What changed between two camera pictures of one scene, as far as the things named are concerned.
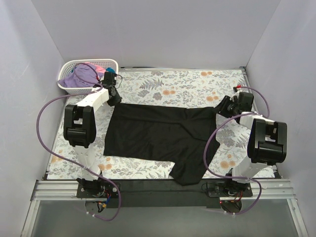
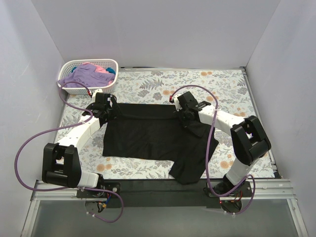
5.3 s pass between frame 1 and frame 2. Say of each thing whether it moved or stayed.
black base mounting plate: stayed
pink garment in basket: stayed
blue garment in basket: stayed
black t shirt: stayed
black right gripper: moved
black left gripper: moved
